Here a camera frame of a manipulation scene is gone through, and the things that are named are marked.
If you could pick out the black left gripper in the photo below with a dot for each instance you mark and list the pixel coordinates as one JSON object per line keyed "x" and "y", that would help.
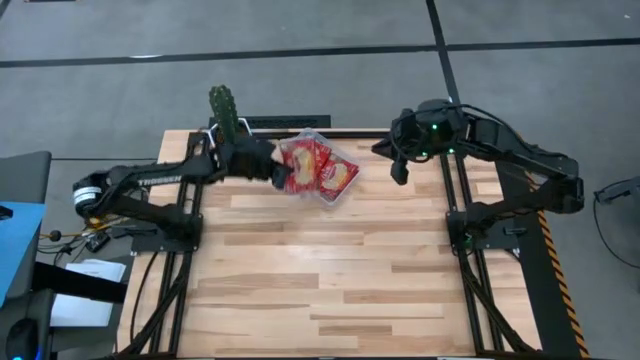
{"x": 247, "y": 160}

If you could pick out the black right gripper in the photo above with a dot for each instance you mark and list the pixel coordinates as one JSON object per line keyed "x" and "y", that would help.
{"x": 430, "y": 132}

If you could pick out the red popcorn bag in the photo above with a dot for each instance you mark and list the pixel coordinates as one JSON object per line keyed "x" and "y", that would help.
{"x": 340, "y": 177}
{"x": 305, "y": 165}

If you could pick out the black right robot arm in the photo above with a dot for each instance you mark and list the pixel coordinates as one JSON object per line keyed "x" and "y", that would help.
{"x": 525, "y": 160}

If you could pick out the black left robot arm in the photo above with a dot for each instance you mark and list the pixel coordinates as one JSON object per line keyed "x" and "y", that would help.
{"x": 160, "y": 180}

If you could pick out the clear plastic bin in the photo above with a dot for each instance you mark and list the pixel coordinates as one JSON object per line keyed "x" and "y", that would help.
{"x": 345, "y": 197}

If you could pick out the green cactus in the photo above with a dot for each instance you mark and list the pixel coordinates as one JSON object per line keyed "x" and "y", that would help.
{"x": 223, "y": 107}

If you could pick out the black yellow hazard strip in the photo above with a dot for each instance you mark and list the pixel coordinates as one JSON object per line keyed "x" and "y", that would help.
{"x": 550, "y": 260}

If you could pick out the small black box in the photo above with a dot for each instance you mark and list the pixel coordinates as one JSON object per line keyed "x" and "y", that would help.
{"x": 97, "y": 242}

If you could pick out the black flat bar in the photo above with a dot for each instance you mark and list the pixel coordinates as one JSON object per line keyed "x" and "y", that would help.
{"x": 75, "y": 285}

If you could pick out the white paper sheet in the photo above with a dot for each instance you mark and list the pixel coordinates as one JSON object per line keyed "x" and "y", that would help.
{"x": 80, "y": 312}

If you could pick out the blue panel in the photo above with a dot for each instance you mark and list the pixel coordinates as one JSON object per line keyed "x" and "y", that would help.
{"x": 17, "y": 240}

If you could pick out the black computer mouse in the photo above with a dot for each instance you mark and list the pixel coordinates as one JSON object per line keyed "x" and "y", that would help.
{"x": 22, "y": 340}

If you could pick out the black aluminium frame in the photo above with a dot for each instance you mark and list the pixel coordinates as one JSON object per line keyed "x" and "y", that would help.
{"x": 172, "y": 300}

